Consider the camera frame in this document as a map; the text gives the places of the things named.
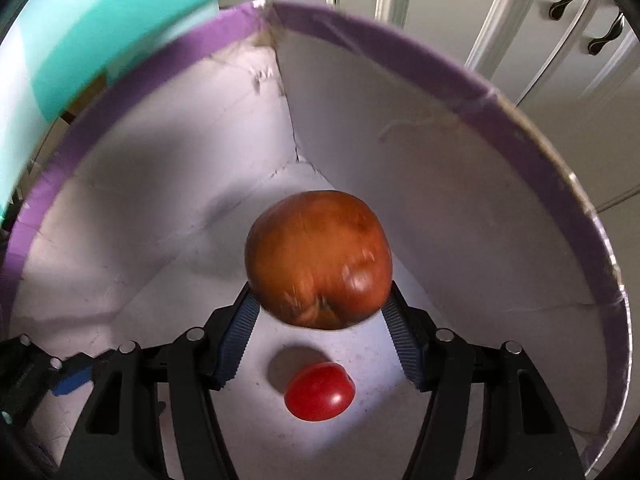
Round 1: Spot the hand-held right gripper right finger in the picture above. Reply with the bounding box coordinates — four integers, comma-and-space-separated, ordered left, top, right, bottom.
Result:
381, 281, 587, 480

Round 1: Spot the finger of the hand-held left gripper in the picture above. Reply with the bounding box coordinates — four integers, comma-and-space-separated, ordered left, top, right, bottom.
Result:
0, 334, 98, 411

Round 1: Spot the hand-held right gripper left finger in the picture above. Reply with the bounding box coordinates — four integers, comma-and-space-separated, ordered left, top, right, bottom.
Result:
52, 284, 261, 480

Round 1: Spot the red apple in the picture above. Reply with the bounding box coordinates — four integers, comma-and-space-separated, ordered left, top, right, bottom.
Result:
244, 190, 393, 331

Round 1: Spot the purple-rimmed white cardboard box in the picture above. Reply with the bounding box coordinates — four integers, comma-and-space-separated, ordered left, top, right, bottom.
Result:
0, 0, 632, 480

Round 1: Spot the red cherry tomato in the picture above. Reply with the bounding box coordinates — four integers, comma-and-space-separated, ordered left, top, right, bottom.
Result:
283, 361, 357, 422

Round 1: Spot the teal checkered tablecloth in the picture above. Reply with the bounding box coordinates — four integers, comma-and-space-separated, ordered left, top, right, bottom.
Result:
0, 0, 243, 221

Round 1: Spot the white cabinet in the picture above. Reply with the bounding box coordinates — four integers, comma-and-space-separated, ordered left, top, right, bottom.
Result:
235, 0, 640, 221

